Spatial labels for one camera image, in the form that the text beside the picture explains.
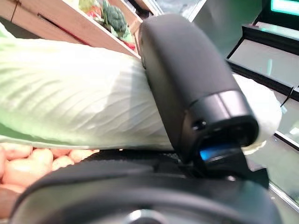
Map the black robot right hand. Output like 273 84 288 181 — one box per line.
11 14 281 224

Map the napa cabbage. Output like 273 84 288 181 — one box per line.
0 22 282 152

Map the green broccoli head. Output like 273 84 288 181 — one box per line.
100 0 130 39

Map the teal lit screen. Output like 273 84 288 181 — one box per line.
261 0 299 26

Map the light wooden slatted crate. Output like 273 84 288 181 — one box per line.
0 0 143 59

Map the brown potato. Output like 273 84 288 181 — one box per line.
51 156 75 171
2 161 52 187
28 148 54 168

